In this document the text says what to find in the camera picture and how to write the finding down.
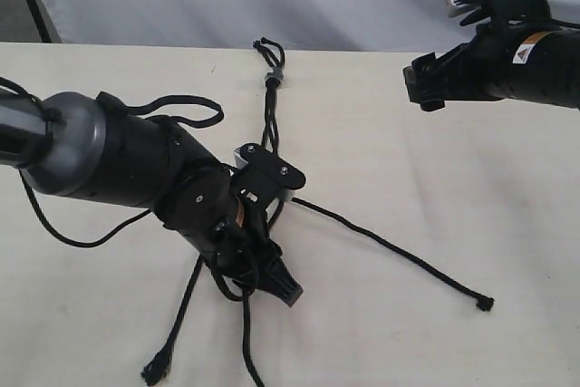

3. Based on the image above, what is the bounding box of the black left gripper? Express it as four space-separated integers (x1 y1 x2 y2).
180 196 303 307

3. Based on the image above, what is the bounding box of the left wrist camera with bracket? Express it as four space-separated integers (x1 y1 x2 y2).
232 143 306 209

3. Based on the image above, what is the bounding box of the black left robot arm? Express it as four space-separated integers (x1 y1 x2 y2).
1 80 305 305

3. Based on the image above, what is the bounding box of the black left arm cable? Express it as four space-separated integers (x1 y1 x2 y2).
0 76 255 302

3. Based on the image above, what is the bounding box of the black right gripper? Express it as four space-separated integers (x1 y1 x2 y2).
402 23 535 111

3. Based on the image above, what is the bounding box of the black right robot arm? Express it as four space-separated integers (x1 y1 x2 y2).
402 22 579 112

